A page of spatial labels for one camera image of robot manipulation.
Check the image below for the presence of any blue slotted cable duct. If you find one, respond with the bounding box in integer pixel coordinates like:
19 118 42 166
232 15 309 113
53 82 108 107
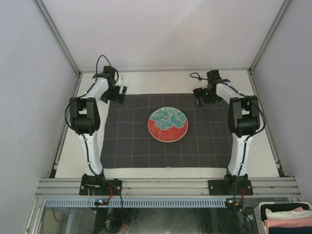
45 197 226 208

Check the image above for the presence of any red and teal plate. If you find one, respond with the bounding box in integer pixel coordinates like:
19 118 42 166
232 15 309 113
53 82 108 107
147 107 189 143

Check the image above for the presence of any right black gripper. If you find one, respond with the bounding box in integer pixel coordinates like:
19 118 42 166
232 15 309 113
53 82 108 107
194 85 222 108

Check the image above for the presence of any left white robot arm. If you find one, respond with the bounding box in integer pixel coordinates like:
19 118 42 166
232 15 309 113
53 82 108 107
65 66 127 195

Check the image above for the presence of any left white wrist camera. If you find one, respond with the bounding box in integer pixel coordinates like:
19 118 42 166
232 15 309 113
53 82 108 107
115 74 122 86

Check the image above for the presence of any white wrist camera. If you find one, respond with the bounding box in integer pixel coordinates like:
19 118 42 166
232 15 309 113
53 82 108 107
115 74 122 86
201 77 209 89

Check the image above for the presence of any white laundry basket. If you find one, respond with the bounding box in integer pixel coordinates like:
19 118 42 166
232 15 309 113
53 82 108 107
254 202 312 234

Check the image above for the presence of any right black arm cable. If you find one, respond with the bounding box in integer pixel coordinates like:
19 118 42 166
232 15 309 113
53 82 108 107
189 72 266 213

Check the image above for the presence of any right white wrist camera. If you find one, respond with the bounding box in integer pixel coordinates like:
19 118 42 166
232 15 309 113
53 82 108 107
201 77 209 89

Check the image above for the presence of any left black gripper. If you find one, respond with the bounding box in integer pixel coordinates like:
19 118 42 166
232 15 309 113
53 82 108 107
100 84 127 106

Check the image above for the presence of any dark grey checked cloth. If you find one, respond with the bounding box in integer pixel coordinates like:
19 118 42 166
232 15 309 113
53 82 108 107
101 94 233 169

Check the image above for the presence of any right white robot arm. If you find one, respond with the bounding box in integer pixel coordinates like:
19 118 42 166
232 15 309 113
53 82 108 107
190 70 266 195

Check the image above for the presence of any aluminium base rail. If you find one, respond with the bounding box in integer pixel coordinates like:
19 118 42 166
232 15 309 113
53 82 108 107
35 177 301 198

